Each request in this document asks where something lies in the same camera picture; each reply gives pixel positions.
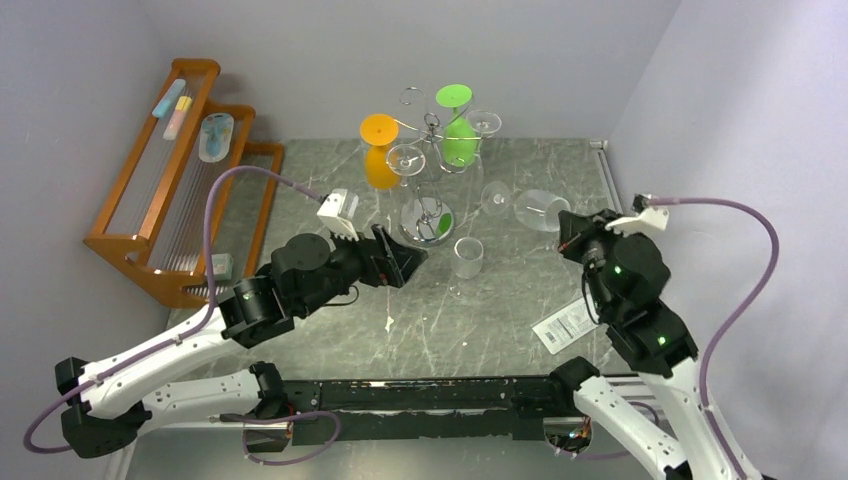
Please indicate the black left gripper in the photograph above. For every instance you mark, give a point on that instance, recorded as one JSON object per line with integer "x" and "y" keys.
{"x": 388, "y": 262}

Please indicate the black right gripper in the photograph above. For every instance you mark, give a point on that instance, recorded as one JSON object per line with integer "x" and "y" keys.
{"x": 573, "y": 232}

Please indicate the clear stemmed wine glass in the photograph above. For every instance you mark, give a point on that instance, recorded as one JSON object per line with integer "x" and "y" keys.
{"x": 406, "y": 161}

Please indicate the green plastic wine glass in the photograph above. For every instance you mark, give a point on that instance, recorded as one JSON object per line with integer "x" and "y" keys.
{"x": 460, "y": 139}

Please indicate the orange plastic wine glass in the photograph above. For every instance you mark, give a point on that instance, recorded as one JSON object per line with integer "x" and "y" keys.
{"x": 379, "y": 131}

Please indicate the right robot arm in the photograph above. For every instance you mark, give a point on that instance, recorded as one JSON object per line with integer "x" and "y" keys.
{"x": 625, "y": 274}

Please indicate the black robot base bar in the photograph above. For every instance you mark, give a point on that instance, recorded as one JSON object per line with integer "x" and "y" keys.
{"x": 515, "y": 407}

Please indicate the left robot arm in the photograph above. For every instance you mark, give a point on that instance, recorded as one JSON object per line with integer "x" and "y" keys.
{"x": 112, "y": 402}

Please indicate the chrome wine glass rack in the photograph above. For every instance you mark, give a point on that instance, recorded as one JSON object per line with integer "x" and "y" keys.
{"x": 425, "y": 217}

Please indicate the white printed package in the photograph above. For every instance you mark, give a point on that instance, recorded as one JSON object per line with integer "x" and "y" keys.
{"x": 565, "y": 326}

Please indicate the small teal box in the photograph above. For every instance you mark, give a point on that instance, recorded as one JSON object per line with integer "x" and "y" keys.
{"x": 222, "y": 267}

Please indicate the blue blister pack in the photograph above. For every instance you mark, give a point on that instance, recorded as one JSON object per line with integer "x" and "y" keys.
{"x": 215, "y": 137}

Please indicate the orange wooden display shelf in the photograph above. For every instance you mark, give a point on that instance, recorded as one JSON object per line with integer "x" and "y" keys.
{"x": 151, "y": 224}

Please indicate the pastel toothbrush package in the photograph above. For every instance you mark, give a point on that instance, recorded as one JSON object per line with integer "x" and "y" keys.
{"x": 174, "y": 107}

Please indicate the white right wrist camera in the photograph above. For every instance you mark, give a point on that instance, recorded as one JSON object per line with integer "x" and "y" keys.
{"x": 649, "y": 218}

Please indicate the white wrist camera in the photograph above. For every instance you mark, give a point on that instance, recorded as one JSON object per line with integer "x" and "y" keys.
{"x": 649, "y": 218}
{"x": 337, "y": 211}

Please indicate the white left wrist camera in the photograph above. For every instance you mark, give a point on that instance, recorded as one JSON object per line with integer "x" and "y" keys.
{"x": 337, "y": 211}

